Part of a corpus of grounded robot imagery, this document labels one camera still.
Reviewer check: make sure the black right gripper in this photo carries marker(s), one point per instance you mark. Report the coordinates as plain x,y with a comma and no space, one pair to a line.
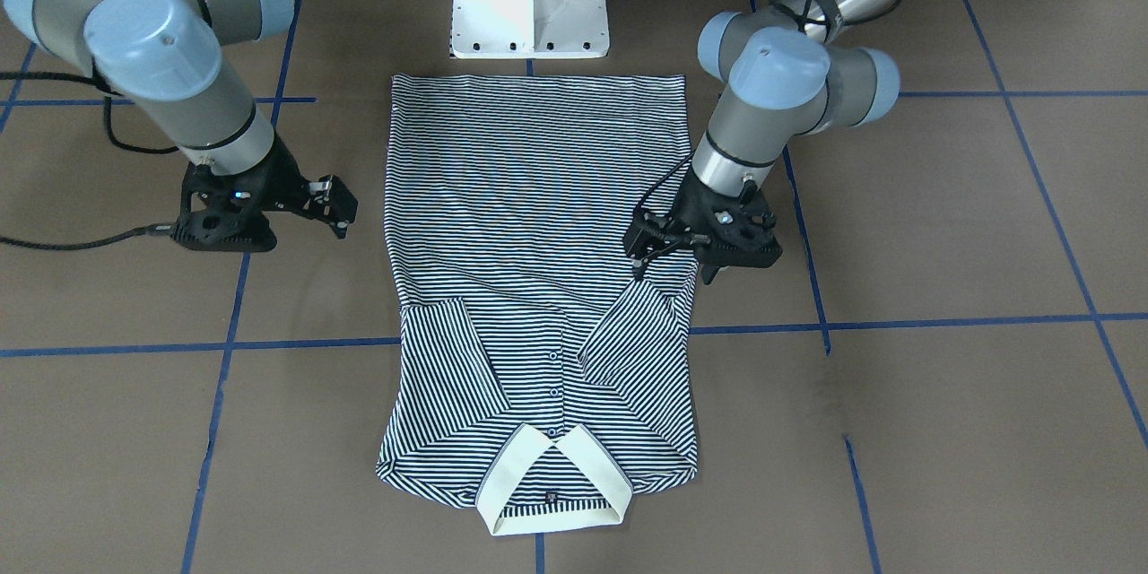
280,178

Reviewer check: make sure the blue white striped polo shirt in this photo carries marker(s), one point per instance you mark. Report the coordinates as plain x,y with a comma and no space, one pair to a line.
541,384

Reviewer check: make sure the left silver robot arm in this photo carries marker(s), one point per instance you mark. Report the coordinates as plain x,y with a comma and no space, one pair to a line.
783,78

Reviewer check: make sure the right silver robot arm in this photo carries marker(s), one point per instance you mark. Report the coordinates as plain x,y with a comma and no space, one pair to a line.
167,57

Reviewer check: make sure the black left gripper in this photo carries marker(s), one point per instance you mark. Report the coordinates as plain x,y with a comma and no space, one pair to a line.
688,205

